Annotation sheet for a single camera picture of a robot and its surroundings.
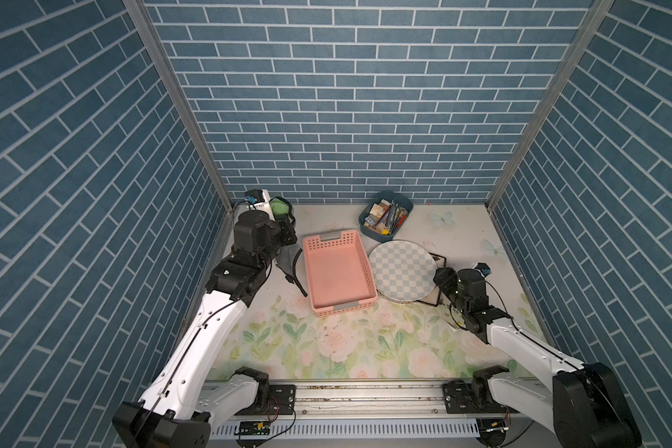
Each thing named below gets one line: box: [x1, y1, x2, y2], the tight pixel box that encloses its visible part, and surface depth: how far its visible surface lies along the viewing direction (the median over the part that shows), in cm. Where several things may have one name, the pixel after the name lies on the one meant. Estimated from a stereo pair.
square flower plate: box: [417, 252, 448, 308], surface depth 91 cm
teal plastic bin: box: [358, 190, 414, 244], surface depth 117 cm
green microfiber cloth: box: [269, 197, 294, 223], surface depth 72 cm
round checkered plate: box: [367, 239, 438, 303], surface depth 99 cm
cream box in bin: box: [369, 203, 387, 219], surface depth 118 cm
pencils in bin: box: [385, 199, 408, 235], surface depth 118 cm
